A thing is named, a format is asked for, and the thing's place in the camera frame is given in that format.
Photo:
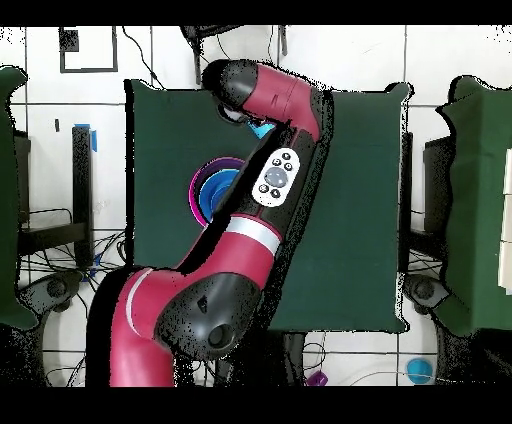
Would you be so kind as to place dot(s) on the light blue bowl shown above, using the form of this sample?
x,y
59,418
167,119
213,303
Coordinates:
x,y
203,196

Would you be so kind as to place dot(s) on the pink bowl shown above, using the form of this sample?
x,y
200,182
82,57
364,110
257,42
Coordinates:
x,y
191,196

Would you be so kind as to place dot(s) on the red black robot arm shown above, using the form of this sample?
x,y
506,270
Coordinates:
x,y
240,248

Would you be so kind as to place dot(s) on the light blue cup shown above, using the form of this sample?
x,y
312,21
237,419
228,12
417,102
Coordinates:
x,y
419,370
262,130

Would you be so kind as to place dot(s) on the dark green table cloth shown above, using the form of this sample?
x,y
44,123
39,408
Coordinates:
x,y
352,200

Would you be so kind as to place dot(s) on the black tripod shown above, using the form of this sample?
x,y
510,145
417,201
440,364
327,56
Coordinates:
x,y
198,48

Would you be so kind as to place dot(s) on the purple cup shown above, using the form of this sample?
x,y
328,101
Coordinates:
x,y
317,378

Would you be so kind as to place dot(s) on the black grey floor device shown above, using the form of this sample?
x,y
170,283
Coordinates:
x,y
424,290
56,288

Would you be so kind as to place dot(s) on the green cloth side table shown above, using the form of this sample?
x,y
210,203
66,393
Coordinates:
x,y
480,200
8,200

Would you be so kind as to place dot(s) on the black metal frame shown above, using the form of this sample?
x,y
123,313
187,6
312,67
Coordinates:
x,y
82,200

